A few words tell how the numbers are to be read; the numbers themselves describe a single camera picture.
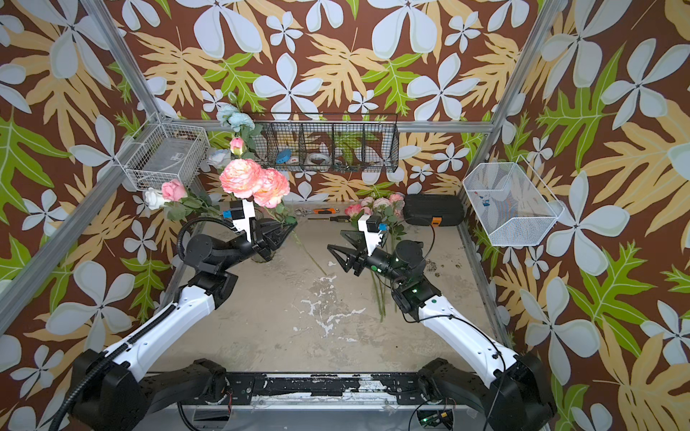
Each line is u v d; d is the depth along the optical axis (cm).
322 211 118
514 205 84
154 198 64
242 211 52
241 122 80
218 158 78
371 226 58
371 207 112
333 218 114
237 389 74
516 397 39
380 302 91
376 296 93
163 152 87
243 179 45
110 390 38
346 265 62
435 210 115
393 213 111
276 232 58
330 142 96
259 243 55
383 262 61
